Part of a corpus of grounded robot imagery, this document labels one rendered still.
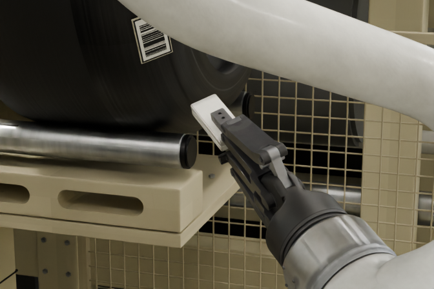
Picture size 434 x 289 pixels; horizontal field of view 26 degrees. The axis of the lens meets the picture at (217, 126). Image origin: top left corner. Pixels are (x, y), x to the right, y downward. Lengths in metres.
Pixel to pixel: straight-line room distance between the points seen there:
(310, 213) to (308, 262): 0.05
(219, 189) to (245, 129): 0.47
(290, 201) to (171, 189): 0.36
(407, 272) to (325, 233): 0.08
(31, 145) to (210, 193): 0.27
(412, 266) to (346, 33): 0.19
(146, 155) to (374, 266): 0.50
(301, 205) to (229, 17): 0.24
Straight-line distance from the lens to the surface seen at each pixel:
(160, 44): 1.08
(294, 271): 0.80
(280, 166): 0.84
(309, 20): 0.66
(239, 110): 1.44
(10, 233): 1.55
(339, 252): 0.78
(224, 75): 1.25
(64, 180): 1.22
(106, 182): 1.20
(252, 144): 0.86
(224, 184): 1.38
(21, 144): 1.27
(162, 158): 1.18
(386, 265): 0.76
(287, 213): 0.82
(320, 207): 0.82
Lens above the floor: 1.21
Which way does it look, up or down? 14 degrees down
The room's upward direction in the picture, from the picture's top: straight up
